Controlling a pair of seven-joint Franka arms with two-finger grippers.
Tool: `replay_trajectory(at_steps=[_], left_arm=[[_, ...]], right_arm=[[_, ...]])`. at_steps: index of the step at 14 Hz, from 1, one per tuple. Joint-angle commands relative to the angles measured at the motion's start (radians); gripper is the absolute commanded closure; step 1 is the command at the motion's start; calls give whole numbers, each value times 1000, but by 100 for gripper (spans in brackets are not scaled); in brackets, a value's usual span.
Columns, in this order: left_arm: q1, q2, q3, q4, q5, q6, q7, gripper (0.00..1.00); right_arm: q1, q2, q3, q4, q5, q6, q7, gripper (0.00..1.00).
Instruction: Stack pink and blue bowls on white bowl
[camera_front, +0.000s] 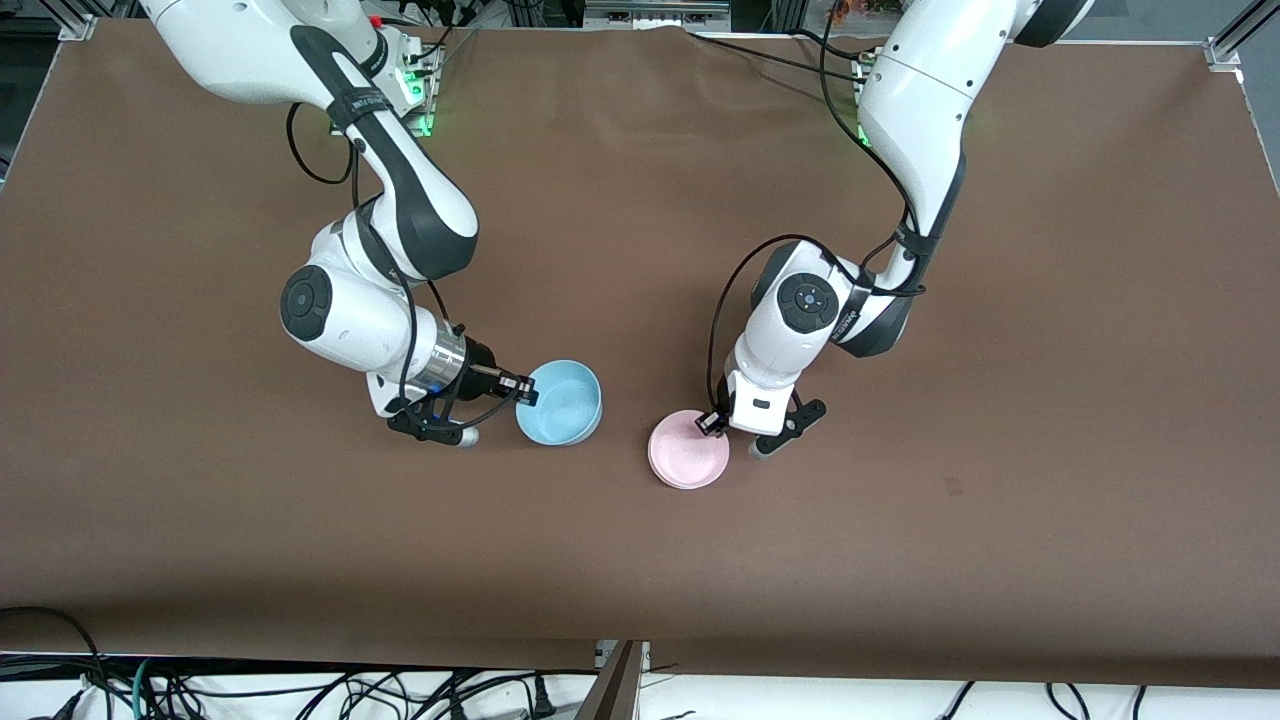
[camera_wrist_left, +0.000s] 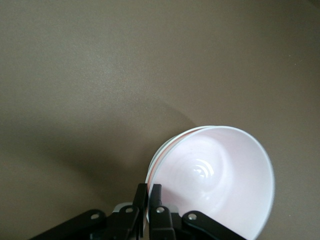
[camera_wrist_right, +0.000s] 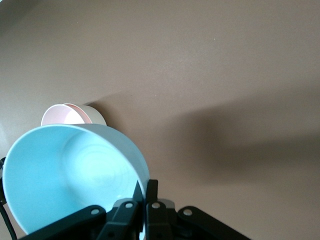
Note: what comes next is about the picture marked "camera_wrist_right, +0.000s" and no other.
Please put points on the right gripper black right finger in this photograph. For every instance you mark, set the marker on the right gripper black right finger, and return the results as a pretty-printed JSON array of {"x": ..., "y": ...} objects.
[{"x": 160, "y": 225}]

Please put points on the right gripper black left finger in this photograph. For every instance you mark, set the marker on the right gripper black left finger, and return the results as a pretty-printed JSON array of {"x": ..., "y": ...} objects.
[{"x": 120, "y": 220}]

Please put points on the blue bowl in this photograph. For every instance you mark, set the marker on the blue bowl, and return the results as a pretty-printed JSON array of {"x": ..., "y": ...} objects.
[{"x": 62, "y": 175}]

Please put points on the pink bowl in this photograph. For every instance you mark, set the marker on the pink bowl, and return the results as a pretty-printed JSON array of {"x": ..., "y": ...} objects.
[{"x": 60, "y": 115}]

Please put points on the white bowl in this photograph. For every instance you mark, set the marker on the white bowl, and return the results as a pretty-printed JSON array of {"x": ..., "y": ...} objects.
[{"x": 97, "y": 116}]

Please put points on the brown table cover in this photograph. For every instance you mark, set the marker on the brown table cover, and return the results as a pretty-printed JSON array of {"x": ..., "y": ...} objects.
[{"x": 200, "y": 62}]

